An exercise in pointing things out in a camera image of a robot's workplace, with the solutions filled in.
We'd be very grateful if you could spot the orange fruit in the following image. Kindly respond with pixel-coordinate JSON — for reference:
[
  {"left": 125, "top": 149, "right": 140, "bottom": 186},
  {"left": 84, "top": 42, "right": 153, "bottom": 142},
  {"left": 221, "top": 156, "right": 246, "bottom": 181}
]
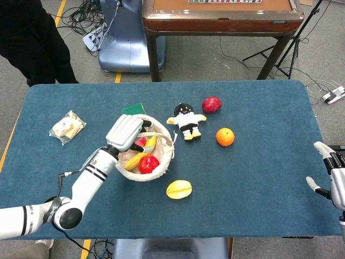
[{"left": 216, "top": 127, "right": 236, "bottom": 147}]

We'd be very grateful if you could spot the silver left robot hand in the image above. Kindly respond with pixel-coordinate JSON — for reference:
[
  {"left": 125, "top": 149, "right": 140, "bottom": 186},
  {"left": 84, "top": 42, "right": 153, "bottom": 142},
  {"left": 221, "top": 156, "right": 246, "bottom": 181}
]
[{"left": 105, "top": 114, "right": 155, "bottom": 155}]

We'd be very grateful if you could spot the black tripod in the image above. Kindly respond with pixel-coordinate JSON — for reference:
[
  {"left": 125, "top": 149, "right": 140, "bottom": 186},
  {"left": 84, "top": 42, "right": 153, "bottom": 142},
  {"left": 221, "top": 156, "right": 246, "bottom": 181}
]
[{"left": 242, "top": 0, "right": 324, "bottom": 80}]

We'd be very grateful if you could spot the white power strip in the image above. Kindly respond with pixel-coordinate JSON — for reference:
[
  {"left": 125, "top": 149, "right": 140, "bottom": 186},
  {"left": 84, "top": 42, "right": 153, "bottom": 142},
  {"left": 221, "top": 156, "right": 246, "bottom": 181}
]
[
  {"left": 320, "top": 85, "right": 345, "bottom": 105},
  {"left": 82, "top": 26, "right": 107, "bottom": 52}
]

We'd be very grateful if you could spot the person in black clothes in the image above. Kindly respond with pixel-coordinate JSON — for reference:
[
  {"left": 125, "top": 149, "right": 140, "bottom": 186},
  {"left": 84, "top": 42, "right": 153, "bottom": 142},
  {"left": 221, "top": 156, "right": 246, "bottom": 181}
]
[{"left": 0, "top": 0, "right": 79, "bottom": 87}]

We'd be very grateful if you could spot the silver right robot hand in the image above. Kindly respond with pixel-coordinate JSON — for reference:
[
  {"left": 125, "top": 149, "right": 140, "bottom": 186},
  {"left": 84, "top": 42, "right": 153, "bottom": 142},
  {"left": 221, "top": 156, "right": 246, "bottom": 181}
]
[{"left": 306, "top": 141, "right": 345, "bottom": 212}]

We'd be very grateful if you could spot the yellow banana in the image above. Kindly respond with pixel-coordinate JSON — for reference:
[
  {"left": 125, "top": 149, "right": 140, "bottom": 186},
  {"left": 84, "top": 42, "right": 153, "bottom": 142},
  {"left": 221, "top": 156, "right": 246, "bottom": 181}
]
[{"left": 125, "top": 135, "right": 157, "bottom": 171}]

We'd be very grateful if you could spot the green and yellow sponge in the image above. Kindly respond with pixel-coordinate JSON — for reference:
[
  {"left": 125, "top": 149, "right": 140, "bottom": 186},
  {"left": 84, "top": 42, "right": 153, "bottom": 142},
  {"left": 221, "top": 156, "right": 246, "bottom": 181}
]
[{"left": 121, "top": 101, "right": 147, "bottom": 115}]

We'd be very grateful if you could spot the clear bag of bread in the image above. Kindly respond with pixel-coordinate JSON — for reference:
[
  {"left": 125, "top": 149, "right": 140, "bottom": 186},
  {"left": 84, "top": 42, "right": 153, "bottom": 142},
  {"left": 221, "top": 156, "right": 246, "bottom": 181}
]
[{"left": 49, "top": 110, "right": 87, "bottom": 146}]

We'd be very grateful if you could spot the black and white plush doll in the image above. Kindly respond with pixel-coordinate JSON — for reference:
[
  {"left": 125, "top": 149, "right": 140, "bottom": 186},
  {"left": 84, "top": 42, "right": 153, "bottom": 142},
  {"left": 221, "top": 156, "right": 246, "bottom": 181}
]
[{"left": 166, "top": 103, "right": 208, "bottom": 141}]

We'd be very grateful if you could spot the grey-blue own robot torso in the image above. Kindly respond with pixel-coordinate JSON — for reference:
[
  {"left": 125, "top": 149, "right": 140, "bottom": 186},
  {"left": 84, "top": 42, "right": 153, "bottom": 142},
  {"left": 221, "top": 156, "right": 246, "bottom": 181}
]
[{"left": 112, "top": 237, "right": 230, "bottom": 259}]

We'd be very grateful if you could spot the brown mahjong table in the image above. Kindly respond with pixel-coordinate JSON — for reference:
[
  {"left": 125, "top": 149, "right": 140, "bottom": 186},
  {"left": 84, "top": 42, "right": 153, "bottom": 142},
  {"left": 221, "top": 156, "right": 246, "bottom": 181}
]
[{"left": 142, "top": 0, "right": 305, "bottom": 82}]

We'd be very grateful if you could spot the blue tablecloth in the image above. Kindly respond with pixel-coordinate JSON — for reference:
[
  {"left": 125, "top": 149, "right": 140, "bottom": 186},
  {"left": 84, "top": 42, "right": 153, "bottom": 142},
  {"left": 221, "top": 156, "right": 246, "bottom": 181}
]
[{"left": 0, "top": 80, "right": 342, "bottom": 240}]

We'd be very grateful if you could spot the person in grey trousers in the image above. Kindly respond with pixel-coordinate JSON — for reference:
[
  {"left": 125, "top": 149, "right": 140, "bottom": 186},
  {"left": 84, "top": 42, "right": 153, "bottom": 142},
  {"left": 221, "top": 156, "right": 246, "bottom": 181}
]
[{"left": 0, "top": 238, "right": 56, "bottom": 259}]

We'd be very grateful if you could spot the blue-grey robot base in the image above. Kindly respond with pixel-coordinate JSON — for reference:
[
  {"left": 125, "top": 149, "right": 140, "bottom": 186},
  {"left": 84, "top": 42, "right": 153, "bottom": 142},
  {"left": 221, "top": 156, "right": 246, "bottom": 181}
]
[{"left": 98, "top": 0, "right": 167, "bottom": 73}]

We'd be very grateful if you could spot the face-up mahjong tile row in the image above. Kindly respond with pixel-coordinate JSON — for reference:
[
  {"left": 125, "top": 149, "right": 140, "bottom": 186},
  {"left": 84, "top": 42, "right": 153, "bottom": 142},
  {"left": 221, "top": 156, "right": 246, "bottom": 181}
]
[{"left": 188, "top": 0, "right": 264, "bottom": 4}]

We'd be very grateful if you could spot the yellow starfruit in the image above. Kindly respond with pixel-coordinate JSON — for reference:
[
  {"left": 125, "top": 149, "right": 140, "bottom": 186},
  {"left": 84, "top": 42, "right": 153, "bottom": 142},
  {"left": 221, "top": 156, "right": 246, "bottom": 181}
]
[{"left": 165, "top": 180, "right": 193, "bottom": 200}]

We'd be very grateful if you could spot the dark red wrinkled fruit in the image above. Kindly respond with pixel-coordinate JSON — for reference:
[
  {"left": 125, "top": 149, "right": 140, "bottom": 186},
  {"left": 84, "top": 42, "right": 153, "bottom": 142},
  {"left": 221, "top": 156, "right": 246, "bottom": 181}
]
[{"left": 202, "top": 96, "right": 223, "bottom": 114}]

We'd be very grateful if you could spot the red strawberry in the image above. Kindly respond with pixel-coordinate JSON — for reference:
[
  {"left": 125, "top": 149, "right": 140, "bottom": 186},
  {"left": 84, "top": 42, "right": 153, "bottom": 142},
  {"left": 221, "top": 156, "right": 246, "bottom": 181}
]
[{"left": 137, "top": 155, "right": 160, "bottom": 175}]

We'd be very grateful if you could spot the wicker basket with cloth liner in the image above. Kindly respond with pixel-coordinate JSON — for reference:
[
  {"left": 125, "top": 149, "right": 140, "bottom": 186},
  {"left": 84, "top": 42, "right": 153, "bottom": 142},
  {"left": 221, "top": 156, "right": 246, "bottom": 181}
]
[{"left": 115, "top": 114, "right": 178, "bottom": 182}]

